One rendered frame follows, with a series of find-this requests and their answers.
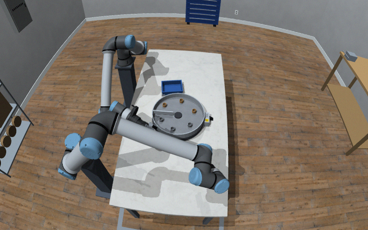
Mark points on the grey turntable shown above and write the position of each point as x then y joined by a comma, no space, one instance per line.
184,120

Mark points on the blue drawer cabinet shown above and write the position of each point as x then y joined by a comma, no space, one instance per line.
203,12

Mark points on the grey wall panel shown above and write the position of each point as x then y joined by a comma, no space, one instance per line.
17,14

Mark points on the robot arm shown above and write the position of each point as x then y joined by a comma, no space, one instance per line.
158,139
107,79

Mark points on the grey control box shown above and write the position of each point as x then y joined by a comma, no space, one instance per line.
207,120

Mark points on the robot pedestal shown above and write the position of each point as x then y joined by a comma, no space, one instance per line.
101,177
127,85

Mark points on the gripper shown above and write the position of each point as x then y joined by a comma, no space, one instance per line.
136,116

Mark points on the metal shelf unit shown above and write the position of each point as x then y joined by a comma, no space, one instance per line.
17,143

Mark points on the blue crate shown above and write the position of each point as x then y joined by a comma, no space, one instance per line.
172,87

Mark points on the wooden workbench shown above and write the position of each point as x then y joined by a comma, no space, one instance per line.
346,108

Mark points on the white table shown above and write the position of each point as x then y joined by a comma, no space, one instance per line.
187,63

